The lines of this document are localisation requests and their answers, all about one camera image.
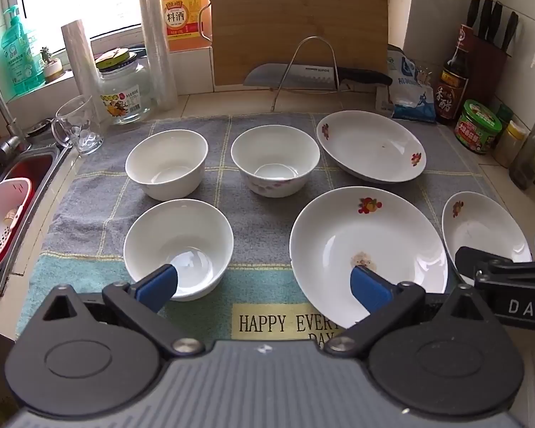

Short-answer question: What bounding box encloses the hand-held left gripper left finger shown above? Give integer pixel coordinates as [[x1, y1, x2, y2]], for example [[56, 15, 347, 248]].
[[40, 264, 206, 360]]

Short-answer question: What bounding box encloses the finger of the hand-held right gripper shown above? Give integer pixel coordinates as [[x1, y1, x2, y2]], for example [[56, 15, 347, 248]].
[[455, 245, 513, 284]]

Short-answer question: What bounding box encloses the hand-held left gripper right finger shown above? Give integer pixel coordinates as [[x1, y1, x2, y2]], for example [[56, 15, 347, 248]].
[[323, 265, 486, 360]]

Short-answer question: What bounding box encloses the white fruit-print plate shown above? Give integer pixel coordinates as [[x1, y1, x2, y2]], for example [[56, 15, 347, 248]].
[[289, 186, 449, 330], [441, 192, 533, 286], [316, 110, 427, 184]]

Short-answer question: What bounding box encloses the white ceramic bowl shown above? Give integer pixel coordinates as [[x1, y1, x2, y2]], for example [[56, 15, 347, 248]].
[[230, 125, 320, 198], [125, 129, 209, 201], [123, 199, 235, 301]]

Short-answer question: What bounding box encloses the red-capped glass bottle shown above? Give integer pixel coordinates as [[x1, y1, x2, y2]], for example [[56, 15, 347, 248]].
[[509, 116, 535, 190]]

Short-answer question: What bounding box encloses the yellow-lidded spice jar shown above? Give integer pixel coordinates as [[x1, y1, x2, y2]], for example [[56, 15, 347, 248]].
[[494, 120, 529, 168]]

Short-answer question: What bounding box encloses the grey checked dish mat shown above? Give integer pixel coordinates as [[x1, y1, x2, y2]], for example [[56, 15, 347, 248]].
[[17, 113, 504, 353]]

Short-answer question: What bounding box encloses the green-lidded sauce jar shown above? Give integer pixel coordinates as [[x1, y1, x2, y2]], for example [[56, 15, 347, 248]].
[[454, 99, 504, 154]]

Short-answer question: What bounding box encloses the green-capped small bottle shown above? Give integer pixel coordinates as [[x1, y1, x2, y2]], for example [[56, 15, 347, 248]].
[[496, 104, 514, 143]]

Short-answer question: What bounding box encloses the dark vinegar bottle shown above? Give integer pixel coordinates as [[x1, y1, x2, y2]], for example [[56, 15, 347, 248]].
[[437, 24, 473, 126]]

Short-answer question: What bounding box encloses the blue and white salt bag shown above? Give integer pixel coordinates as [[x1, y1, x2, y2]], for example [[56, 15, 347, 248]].
[[386, 45, 438, 123]]

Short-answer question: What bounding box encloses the pink and white colander basket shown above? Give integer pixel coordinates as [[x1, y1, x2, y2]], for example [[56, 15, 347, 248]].
[[0, 177, 34, 265]]

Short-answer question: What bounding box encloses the red plastic basin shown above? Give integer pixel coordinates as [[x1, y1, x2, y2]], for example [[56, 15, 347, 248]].
[[0, 152, 56, 277]]

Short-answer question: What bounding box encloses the clear glass mug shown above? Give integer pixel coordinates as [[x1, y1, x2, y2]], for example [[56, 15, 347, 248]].
[[51, 95, 105, 157]]

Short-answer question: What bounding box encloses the white seasoning bag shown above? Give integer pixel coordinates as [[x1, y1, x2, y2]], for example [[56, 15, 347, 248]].
[[374, 85, 397, 119]]

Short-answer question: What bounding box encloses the dark wooden knife block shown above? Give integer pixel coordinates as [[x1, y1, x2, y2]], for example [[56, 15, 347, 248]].
[[461, 24, 520, 108]]

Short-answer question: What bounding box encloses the glass jar with green lid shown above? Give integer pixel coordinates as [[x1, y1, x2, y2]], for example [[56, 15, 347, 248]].
[[95, 47, 158, 126]]

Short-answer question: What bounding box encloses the metal faucet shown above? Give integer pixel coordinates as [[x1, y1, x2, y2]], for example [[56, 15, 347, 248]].
[[0, 65, 27, 154]]

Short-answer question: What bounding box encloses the tall plastic wrap roll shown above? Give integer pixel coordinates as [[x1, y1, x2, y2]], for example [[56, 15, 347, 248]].
[[137, 0, 179, 112]]

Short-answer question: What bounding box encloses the small potted plant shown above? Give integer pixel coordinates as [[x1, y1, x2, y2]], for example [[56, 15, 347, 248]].
[[40, 45, 65, 83]]

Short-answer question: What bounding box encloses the short plastic wrap roll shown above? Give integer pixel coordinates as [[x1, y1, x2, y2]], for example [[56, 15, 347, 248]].
[[61, 19, 100, 99]]

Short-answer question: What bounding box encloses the green dish soap bottle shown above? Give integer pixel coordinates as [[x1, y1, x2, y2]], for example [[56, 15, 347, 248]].
[[0, 4, 45, 96]]

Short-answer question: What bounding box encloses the orange cooking wine jug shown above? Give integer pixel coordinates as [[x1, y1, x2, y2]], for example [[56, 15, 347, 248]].
[[159, 0, 212, 52]]

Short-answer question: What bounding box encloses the bamboo cutting board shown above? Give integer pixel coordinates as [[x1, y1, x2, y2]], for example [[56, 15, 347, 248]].
[[210, 0, 389, 92]]

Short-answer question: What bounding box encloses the window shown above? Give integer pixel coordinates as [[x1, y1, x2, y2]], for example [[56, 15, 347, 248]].
[[15, 0, 163, 41]]

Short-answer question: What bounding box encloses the black-handled chef knife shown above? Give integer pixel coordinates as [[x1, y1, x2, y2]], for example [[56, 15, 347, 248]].
[[243, 63, 393, 92]]

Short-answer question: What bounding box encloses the metal wire rack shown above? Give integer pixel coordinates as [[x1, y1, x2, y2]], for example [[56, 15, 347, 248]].
[[271, 36, 353, 112]]

